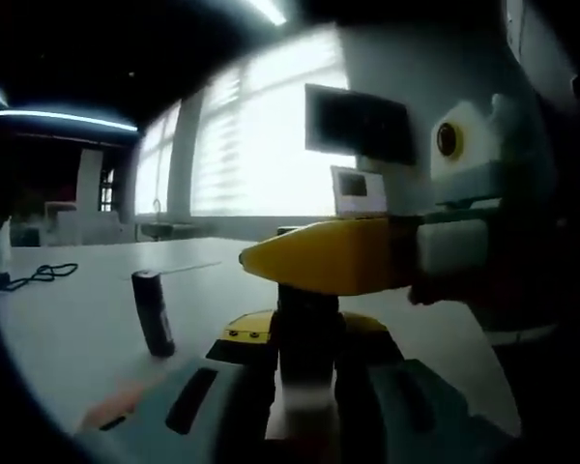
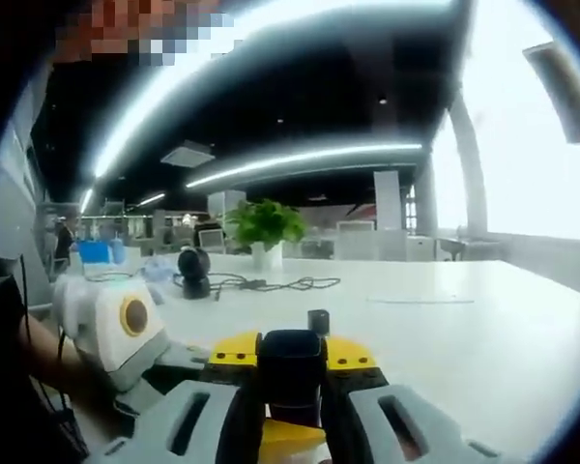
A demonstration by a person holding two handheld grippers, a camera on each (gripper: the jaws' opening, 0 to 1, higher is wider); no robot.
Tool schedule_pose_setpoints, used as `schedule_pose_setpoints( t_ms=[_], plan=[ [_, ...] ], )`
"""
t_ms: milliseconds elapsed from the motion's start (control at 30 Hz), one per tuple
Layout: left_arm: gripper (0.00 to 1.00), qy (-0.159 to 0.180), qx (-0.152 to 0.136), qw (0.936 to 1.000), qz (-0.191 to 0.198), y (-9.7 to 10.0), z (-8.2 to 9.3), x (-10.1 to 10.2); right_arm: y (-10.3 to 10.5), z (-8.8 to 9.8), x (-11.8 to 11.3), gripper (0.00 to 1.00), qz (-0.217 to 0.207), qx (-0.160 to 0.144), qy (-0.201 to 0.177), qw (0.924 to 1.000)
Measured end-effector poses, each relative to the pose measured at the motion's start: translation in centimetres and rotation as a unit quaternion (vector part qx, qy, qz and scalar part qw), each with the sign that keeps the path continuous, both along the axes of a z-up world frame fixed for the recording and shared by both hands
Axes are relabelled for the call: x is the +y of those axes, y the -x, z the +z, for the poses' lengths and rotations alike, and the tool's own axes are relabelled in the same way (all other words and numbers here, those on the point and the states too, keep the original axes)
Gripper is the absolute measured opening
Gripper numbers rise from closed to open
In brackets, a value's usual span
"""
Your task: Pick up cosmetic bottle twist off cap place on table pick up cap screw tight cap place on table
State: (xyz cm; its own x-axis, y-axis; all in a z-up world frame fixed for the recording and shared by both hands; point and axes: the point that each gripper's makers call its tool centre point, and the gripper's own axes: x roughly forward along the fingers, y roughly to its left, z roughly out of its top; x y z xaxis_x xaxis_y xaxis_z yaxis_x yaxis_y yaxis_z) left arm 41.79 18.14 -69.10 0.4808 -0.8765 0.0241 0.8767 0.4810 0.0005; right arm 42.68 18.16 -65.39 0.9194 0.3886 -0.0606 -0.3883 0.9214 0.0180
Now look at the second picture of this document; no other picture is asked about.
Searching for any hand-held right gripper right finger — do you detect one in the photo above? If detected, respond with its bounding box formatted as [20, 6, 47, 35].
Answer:
[320, 335, 514, 464]

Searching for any metal sink with faucet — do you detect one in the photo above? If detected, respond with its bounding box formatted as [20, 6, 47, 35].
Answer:
[437, 236, 504, 262]

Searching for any ceiling air vent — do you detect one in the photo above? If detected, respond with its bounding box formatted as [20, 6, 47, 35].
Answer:
[160, 139, 217, 169]

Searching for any white table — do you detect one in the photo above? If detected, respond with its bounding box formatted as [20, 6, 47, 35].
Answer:
[28, 248, 580, 464]

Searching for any green plant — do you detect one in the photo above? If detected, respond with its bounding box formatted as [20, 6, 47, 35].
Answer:
[224, 198, 308, 252]

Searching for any short black cosmetic bottle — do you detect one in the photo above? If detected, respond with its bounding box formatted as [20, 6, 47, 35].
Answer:
[306, 308, 331, 334]

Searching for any white worn device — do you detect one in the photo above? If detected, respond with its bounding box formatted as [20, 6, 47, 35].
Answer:
[0, 62, 54, 272]

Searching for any blue box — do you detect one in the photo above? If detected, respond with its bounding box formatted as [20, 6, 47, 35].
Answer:
[76, 240, 112, 265]

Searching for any white plant pot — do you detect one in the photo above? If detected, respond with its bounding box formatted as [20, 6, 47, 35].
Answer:
[249, 240, 284, 271]

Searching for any overhead ceiling light strip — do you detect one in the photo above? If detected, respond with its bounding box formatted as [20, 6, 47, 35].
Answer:
[94, 0, 465, 180]

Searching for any black bottle cap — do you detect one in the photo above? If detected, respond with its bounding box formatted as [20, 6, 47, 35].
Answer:
[259, 329, 327, 408]

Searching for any long ceiling light strip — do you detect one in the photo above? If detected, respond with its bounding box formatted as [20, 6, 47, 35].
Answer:
[186, 142, 424, 189]

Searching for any black power cable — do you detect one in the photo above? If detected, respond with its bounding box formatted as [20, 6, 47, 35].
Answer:
[173, 273, 342, 297]

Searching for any person in black shirt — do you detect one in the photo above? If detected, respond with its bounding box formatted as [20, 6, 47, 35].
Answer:
[0, 255, 91, 464]

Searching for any black round desk device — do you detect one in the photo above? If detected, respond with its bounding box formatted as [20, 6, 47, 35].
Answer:
[177, 246, 213, 300]

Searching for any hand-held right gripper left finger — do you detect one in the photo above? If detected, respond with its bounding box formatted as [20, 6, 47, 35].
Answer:
[91, 331, 266, 464]

